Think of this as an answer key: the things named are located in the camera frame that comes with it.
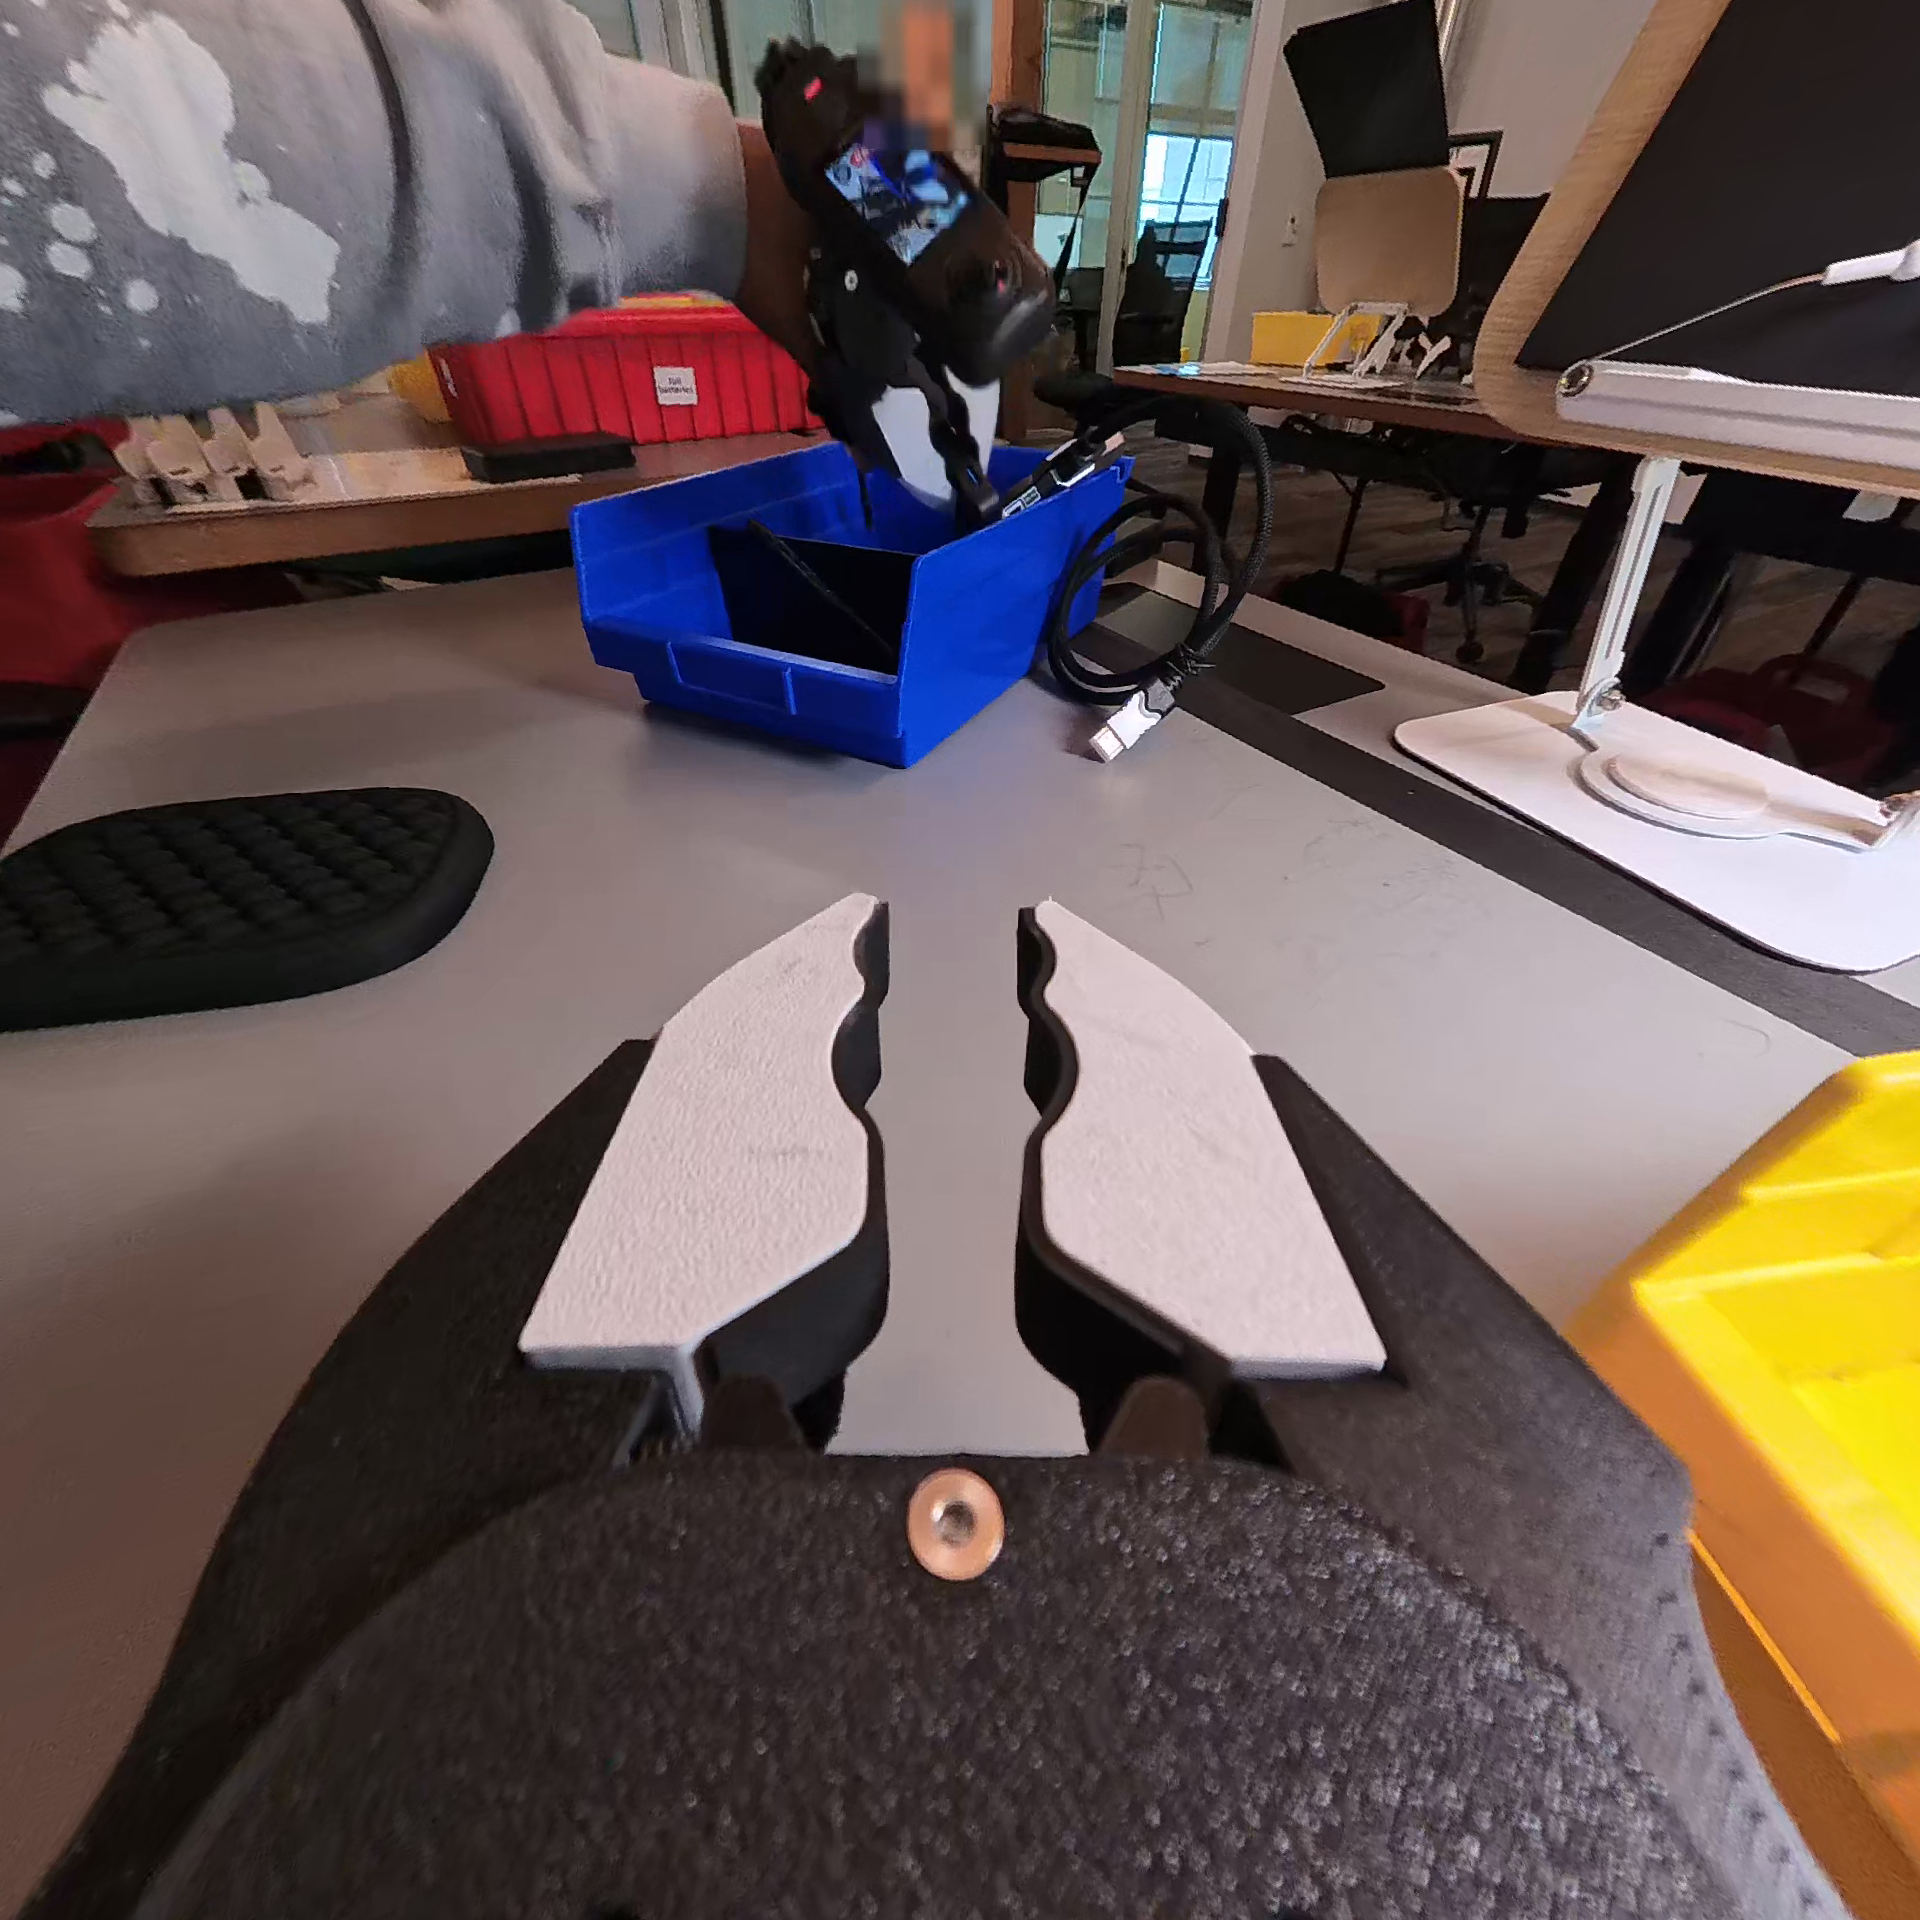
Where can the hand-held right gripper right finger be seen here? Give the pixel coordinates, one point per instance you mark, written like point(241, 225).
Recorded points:
point(1184, 1201)

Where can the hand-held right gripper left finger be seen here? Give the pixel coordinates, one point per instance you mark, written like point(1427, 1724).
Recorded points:
point(721, 1171)

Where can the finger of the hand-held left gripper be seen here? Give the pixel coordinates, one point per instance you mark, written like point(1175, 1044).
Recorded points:
point(934, 434)

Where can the blue plastic bin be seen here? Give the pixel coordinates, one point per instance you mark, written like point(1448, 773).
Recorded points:
point(975, 644)

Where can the person's left forearm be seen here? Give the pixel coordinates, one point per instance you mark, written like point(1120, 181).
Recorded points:
point(375, 181)

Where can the person's left hand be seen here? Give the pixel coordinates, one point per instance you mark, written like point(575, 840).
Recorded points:
point(774, 225)

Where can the wooden pillar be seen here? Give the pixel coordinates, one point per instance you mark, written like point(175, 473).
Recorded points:
point(1024, 59)

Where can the black divider plate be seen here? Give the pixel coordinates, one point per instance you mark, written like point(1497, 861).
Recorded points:
point(809, 600)

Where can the black office chair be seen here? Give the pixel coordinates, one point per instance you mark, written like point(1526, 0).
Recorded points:
point(1171, 276)

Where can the yellow plastic bin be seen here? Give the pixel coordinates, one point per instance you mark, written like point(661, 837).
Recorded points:
point(1291, 340)
point(1771, 1348)

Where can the red plastic bin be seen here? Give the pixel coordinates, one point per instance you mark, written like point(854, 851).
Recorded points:
point(571, 383)

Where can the black flat box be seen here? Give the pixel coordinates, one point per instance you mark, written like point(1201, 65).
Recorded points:
point(547, 458)

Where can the wooden top office desk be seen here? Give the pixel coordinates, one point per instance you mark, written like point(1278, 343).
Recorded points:
point(1350, 393)

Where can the beige panel with black flap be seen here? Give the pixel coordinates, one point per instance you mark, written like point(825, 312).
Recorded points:
point(1388, 240)

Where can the black wrist rest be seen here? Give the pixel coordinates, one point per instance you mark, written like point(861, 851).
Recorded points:
point(225, 900)

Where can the wooden side table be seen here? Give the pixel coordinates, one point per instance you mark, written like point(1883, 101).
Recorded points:
point(300, 523)

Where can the white metal tablet stand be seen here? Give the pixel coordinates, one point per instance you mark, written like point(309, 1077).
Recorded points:
point(1724, 840)

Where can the pale plastic parts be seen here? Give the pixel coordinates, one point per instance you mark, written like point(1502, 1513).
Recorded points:
point(212, 458)

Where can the red bag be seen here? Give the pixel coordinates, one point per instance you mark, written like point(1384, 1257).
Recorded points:
point(61, 570)

